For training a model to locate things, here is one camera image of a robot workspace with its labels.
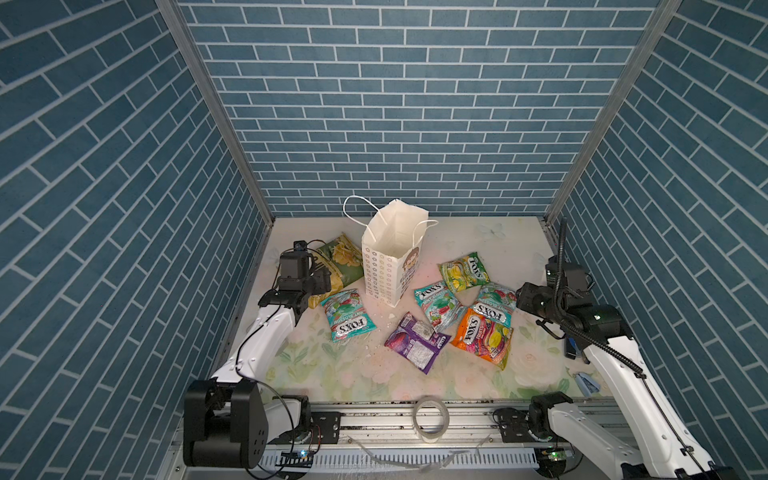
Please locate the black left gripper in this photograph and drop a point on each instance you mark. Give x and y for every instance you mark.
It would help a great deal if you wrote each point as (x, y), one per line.
(321, 280)

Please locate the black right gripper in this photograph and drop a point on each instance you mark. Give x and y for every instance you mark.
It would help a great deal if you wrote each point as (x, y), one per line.
(524, 297)

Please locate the yellow kettle chips bag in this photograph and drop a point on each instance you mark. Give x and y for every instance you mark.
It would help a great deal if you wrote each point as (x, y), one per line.
(344, 261)

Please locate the teal Fox's mint blossom candy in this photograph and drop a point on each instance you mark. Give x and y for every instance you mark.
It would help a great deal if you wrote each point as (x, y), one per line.
(496, 302)

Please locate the orange snack packet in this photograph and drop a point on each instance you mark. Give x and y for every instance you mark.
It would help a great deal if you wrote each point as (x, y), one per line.
(484, 338)

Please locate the green Fox's spring tea candy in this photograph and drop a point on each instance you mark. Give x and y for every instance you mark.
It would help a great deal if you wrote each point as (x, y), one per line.
(464, 273)

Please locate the white patterned paper bag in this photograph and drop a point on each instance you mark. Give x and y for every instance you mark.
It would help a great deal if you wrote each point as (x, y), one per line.
(391, 245)

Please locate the teal candy bag inside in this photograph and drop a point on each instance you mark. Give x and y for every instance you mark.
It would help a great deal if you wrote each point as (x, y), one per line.
(440, 305)

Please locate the purple snack packet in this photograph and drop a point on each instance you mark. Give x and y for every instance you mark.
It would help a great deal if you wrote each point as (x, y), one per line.
(417, 341)

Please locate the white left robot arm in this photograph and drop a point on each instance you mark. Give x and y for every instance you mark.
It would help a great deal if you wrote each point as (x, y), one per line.
(246, 390)

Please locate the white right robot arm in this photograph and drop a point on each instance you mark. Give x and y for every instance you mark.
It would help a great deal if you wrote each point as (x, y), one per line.
(666, 449)

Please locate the blue black stapler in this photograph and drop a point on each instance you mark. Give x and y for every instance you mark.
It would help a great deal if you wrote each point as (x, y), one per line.
(573, 352)

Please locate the clear tape roll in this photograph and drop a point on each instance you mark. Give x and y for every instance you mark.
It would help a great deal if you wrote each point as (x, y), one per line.
(430, 419)

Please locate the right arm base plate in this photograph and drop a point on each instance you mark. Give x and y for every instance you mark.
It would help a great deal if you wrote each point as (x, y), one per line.
(514, 426)

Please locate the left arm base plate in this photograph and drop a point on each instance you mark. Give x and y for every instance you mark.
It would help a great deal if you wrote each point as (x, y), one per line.
(320, 428)

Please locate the aluminium front rail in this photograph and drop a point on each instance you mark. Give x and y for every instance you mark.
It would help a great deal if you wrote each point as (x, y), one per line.
(389, 425)

